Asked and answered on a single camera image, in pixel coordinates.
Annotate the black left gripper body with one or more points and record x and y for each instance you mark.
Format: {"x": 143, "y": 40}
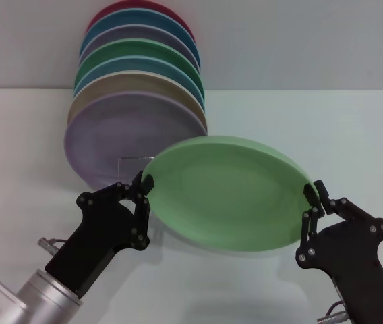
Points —
{"x": 100, "y": 236}

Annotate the light green plate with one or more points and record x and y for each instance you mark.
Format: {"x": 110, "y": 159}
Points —
{"x": 228, "y": 195}

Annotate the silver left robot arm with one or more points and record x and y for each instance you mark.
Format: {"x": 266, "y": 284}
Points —
{"x": 26, "y": 297}

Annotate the dark green plate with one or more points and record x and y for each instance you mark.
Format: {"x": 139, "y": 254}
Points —
{"x": 137, "y": 49}

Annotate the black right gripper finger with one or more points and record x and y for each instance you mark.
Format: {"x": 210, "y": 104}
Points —
{"x": 353, "y": 211}
{"x": 311, "y": 222}

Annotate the teal blue plate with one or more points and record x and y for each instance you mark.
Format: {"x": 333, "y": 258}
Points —
{"x": 137, "y": 18}

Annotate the grey purple plate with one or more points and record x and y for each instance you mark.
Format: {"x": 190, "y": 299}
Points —
{"x": 137, "y": 32}

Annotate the lavender plate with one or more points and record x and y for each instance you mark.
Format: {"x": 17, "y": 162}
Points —
{"x": 110, "y": 135}

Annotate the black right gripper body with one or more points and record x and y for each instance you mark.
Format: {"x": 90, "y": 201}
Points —
{"x": 350, "y": 263}

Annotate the maroon red plate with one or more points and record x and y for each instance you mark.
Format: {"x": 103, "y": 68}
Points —
{"x": 109, "y": 8}

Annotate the beige plate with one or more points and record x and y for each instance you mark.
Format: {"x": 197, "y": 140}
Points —
{"x": 127, "y": 82}

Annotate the light blue plate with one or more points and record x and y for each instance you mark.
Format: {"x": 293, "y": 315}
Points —
{"x": 134, "y": 65}

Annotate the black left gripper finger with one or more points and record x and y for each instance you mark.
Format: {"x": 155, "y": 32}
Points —
{"x": 141, "y": 222}
{"x": 107, "y": 194}

